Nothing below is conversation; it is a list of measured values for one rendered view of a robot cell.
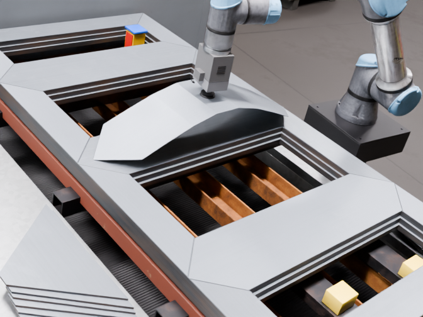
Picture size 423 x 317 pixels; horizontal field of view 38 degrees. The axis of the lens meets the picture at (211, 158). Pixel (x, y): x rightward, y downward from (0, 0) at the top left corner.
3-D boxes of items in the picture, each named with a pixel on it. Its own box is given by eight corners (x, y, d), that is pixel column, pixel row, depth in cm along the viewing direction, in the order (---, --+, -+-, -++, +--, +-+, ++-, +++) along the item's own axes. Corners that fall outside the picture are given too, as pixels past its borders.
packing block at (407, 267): (413, 286, 151) (419, 275, 148) (397, 273, 153) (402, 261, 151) (427, 277, 154) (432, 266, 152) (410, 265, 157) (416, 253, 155)
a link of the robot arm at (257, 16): (265, -15, 166) (230, -16, 161) (287, 0, 158) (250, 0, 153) (259, 12, 171) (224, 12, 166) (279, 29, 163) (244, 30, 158)
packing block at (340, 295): (337, 316, 137) (342, 304, 135) (321, 301, 140) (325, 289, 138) (354, 305, 141) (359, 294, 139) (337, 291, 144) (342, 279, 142)
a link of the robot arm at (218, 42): (214, 36, 155) (200, 22, 160) (211, 53, 157) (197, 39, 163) (240, 35, 158) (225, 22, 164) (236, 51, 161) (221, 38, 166)
